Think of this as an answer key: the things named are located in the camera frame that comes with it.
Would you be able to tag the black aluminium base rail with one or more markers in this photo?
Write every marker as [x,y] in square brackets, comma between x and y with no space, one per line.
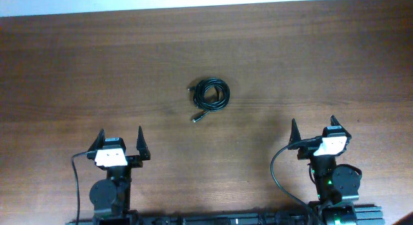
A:
[360,215]

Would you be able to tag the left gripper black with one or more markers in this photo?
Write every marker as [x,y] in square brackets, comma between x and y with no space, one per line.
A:
[135,162]

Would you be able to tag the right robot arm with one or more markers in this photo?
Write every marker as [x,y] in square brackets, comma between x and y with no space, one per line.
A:
[336,184]

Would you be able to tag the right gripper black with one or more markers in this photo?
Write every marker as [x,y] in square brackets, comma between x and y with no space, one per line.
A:
[306,151]

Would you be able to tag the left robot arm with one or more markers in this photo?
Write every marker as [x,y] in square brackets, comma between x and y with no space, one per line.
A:
[111,196]

